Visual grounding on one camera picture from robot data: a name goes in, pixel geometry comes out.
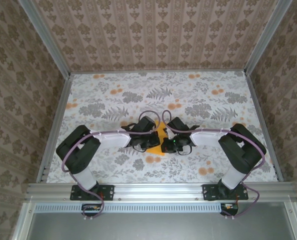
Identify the aluminium side rail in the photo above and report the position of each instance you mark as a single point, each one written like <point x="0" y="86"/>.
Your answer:
<point x="56" y="120"/>
<point x="263" y="112"/>

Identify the orange paper sheet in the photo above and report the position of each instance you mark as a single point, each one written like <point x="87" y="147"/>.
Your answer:
<point x="155" y="151"/>

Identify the aluminium frame cross rail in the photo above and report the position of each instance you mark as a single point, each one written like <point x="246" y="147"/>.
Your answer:
<point x="158" y="191"/>

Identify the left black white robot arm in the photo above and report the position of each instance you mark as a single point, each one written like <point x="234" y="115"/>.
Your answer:
<point x="76" y="155"/>

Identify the aluminium upright post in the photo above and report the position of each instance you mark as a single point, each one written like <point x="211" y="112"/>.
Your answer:
<point x="44" y="37"/>
<point x="268" y="37"/>

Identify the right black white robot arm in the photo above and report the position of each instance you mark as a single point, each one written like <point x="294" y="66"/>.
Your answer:
<point x="243" y="150"/>

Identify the floral table cover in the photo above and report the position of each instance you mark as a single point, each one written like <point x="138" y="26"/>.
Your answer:
<point x="138" y="82"/>

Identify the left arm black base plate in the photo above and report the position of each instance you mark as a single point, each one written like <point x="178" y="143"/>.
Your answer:
<point x="107" y="192"/>

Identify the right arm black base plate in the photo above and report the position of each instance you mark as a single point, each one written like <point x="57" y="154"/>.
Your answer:
<point x="209" y="192"/>

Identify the small circuit board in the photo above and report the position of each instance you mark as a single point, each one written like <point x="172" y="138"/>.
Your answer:
<point x="229" y="208"/>
<point x="91" y="208"/>

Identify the grey metal panel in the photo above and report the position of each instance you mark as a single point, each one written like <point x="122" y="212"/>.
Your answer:
<point x="158" y="225"/>

